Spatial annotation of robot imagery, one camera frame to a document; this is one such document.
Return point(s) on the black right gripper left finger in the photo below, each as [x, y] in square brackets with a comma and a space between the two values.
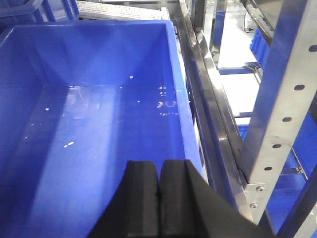
[133, 211]

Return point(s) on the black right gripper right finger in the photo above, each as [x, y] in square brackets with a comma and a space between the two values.
[190, 208]

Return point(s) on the front right blue bin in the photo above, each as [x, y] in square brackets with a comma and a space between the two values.
[78, 100]

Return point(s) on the blue bin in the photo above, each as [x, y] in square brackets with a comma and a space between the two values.
[28, 11]
[78, 100]

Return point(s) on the rear right blue bin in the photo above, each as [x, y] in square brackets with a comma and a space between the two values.
[28, 11]

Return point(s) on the perforated metal shelf post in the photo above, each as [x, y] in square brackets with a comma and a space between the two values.
[288, 86]

